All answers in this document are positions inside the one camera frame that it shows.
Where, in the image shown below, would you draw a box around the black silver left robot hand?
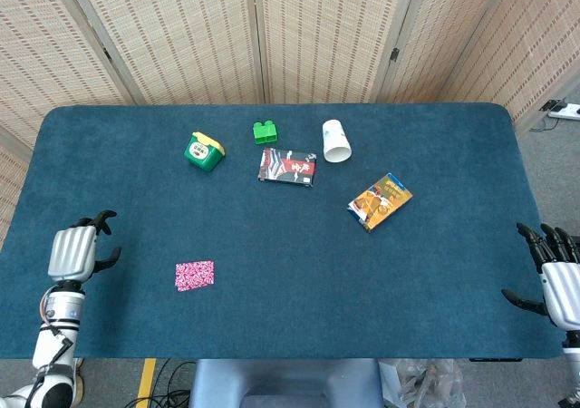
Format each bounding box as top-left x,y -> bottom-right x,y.
47,209 -> 122,283

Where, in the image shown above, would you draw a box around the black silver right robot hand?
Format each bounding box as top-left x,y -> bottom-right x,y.
500,221 -> 580,330

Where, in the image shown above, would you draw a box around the pink patterned sponge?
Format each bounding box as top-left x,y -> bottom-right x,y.
174,259 -> 216,293

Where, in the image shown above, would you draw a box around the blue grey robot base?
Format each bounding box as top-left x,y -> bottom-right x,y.
188,358 -> 384,408

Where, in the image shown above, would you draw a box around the white sneaker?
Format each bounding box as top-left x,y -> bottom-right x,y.
72,357 -> 85,403

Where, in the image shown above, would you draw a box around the yellow floor tape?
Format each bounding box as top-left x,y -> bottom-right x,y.
135,358 -> 158,408

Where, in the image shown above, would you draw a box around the green yellow toy container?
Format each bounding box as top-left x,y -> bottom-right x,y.
183,131 -> 227,173

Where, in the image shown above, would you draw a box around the clear plastic bag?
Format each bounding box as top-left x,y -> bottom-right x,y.
378,358 -> 468,408

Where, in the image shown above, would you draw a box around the white power strip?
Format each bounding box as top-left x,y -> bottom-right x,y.
546,102 -> 580,122

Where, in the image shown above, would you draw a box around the orange blue snack box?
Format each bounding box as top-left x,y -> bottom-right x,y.
347,172 -> 414,233

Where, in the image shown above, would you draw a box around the blue felt table cover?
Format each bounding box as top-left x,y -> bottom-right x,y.
0,102 -> 570,360

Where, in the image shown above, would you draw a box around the green building block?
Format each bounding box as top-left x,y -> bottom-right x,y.
252,120 -> 280,146

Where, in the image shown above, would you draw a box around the black red flat box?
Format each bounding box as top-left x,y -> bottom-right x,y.
257,147 -> 318,188

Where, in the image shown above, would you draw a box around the woven bamboo folding screen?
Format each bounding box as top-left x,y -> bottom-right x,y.
0,0 -> 580,250

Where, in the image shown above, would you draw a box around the white paper cup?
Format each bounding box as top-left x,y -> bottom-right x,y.
322,119 -> 353,163

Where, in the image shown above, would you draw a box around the black floor cables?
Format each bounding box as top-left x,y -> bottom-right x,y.
124,358 -> 196,408

